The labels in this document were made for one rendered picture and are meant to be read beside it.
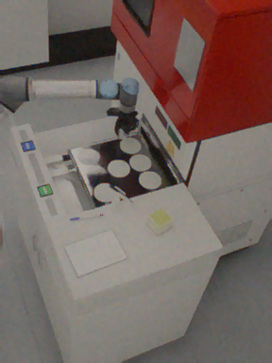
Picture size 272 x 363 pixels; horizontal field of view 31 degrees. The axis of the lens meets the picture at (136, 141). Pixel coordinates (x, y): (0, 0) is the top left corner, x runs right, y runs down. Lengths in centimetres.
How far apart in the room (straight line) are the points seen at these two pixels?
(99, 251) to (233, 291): 132
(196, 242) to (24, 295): 124
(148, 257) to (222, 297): 116
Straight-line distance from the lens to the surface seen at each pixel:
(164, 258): 194
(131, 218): 202
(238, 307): 303
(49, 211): 203
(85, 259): 190
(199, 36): 171
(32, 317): 287
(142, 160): 230
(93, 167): 225
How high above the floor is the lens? 262
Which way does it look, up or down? 46 degrees down
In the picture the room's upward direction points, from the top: 9 degrees clockwise
